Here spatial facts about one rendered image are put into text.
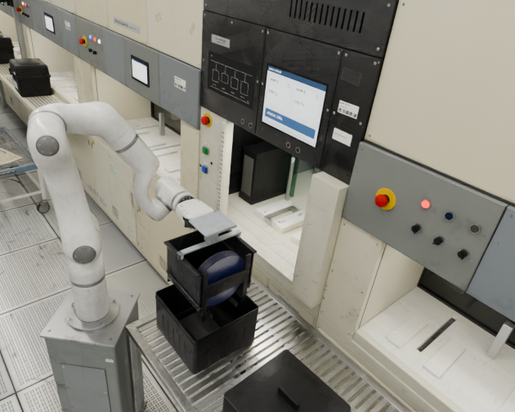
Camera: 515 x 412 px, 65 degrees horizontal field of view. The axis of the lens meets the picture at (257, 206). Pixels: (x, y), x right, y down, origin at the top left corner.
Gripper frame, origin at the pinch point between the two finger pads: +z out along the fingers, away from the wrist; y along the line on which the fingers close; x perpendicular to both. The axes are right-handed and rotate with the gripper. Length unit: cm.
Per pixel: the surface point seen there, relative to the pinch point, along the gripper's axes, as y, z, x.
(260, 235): -49, -28, -38
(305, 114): -39, -3, 32
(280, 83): -38, -16, 39
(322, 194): -33.9, 15.0, 10.4
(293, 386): -5, 41, -39
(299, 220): -72, -24, -35
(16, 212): 18, -250, -125
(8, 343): 56, -111, -125
